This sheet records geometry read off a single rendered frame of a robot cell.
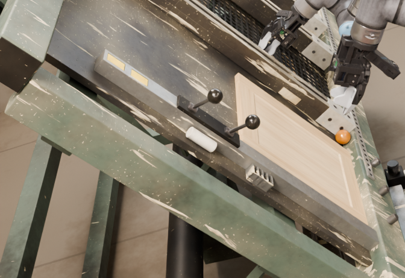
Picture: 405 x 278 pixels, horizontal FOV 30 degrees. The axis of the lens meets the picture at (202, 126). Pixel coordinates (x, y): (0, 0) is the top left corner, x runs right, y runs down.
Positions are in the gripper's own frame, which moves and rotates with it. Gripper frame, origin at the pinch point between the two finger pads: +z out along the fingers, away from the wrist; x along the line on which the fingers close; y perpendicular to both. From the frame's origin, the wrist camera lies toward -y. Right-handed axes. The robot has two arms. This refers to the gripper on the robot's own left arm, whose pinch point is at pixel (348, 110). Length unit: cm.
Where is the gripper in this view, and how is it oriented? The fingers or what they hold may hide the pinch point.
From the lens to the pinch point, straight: 194.4
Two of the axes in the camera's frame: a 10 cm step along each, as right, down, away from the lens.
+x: 0.7, 5.6, -8.3
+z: -1.9, 8.2, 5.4
